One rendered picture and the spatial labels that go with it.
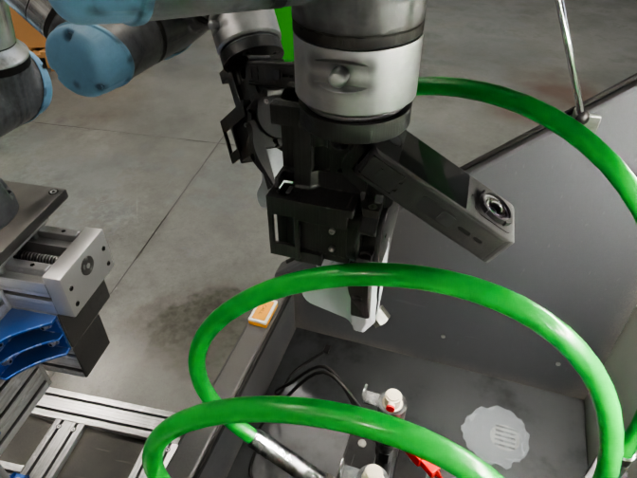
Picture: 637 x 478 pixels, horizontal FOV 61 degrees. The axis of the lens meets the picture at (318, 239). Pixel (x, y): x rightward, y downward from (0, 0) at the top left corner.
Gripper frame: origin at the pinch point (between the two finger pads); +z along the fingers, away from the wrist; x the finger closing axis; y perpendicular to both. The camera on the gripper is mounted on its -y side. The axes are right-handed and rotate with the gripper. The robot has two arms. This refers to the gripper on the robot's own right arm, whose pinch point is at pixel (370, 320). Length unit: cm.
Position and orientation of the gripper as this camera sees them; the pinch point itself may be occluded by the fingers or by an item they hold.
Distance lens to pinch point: 46.8
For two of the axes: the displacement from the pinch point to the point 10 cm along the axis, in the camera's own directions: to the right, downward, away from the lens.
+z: 0.1, 7.7, 6.4
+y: -9.5, -2.0, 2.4
